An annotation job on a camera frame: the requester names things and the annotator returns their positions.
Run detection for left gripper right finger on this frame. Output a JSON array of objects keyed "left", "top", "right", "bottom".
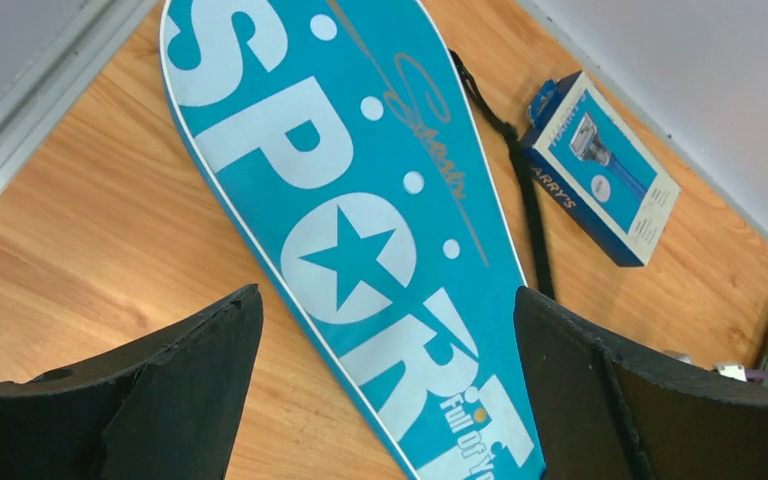
[{"left": 513, "top": 287, "right": 768, "bottom": 479}]

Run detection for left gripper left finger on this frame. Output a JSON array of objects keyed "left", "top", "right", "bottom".
[{"left": 0, "top": 285, "right": 264, "bottom": 479}]

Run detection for blue racket bag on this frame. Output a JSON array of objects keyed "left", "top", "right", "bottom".
[{"left": 159, "top": 1, "right": 548, "bottom": 479}]

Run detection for blue product box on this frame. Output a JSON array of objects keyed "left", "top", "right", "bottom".
[{"left": 521, "top": 71, "right": 681, "bottom": 267}]

